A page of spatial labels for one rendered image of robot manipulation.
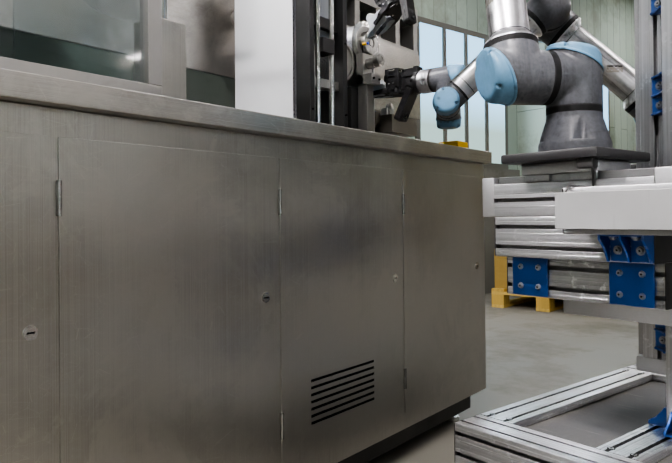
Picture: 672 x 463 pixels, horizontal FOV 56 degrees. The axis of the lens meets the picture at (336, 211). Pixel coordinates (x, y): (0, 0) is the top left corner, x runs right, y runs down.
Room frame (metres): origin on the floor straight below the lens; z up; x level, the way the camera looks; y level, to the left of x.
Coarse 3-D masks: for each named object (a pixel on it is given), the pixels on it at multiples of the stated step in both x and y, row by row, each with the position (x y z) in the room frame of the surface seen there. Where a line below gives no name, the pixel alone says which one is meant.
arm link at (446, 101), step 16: (544, 0) 1.72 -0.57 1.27; (560, 0) 1.73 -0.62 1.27; (528, 16) 1.72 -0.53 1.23; (544, 16) 1.72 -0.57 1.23; (560, 16) 1.74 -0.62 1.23; (544, 32) 1.75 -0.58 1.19; (464, 80) 1.77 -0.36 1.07; (448, 96) 1.76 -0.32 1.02; (464, 96) 1.78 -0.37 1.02; (448, 112) 1.77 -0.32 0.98
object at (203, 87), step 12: (192, 72) 1.92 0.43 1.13; (204, 72) 1.96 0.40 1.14; (192, 84) 1.92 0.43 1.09; (204, 84) 1.96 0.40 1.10; (216, 84) 2.00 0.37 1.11; (228, 84) 2.04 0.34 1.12; (192, 96) 1.92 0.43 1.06; (204, 96) 1.96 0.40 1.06; (216, 96) 2.00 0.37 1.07; (228, 96) 2.04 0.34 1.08
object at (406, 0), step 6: (402, 0) 1.92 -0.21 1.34; (408, 0) 1.92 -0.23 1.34; (402, 6) 1.92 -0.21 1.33; (408, 6) 1.92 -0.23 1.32; (402, 12) 1.92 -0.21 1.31; (408, 12) 1.91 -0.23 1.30; (414, 12) 1.93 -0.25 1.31; (402, 18) 1.92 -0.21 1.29; (408, 18) 1.91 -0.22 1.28; (414, 18) 1.93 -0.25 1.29; (408, 24) 1.94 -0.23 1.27
